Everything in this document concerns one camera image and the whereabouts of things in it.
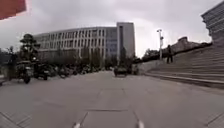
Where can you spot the robot's own part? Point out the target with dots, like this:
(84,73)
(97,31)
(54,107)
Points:
(77,125)
(141,125)

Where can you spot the row of trees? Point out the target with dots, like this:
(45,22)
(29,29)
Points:
(88,57)

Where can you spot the row of parked scooters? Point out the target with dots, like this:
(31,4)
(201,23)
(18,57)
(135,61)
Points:
(36,70)

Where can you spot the lamp pole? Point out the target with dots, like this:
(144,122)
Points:
(160,43)

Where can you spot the dark tree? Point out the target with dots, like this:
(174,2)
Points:
(28,46)

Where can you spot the vehicle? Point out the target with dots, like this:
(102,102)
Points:
(120,71)

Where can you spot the grey paved plaza ground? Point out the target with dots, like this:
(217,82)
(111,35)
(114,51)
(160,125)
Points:
(110,100)

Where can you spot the wide grey stone steps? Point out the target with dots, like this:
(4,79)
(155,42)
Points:
(196,66)

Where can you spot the person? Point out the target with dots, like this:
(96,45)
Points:
(169,54)

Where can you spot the large curved grey building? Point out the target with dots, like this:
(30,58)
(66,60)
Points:
(86,40)

